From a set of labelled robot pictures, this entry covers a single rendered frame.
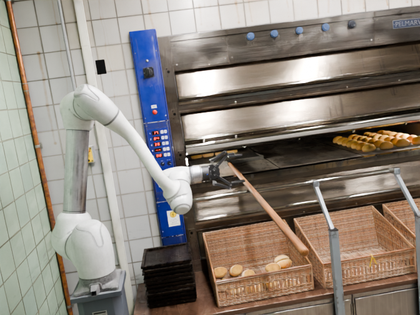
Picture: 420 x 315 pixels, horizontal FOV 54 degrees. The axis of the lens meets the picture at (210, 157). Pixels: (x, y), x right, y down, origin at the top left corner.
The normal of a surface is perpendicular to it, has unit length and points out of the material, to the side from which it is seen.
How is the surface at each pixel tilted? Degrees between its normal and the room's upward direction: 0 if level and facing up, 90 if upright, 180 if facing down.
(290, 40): 90
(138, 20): 90
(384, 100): 70
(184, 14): 90
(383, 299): 91
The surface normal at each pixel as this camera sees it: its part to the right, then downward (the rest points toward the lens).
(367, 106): 0.04, -0.19
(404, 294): 0.10, 0.18
